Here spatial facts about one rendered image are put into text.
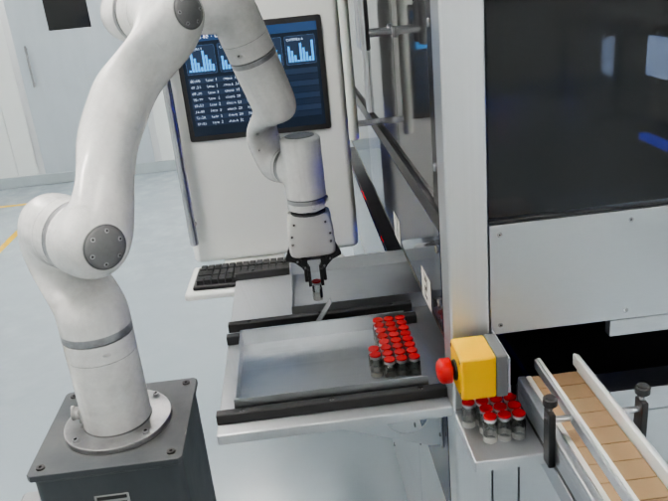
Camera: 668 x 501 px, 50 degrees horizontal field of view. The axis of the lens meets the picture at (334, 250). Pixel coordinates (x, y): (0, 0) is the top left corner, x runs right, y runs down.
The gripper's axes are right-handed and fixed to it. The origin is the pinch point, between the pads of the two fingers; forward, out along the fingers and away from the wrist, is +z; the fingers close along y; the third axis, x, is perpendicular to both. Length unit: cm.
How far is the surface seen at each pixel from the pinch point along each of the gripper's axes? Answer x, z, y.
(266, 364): 23.0, 7.7, 11.6
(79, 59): -509, -11, 180
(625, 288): 46, -11, -49
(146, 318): -194, 96, 89
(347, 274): -16.2, 7.9, -7.9
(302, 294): -7.6, 7.8, 3.5
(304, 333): 13.8, 6.8, 3.7
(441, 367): 53, -5, -17
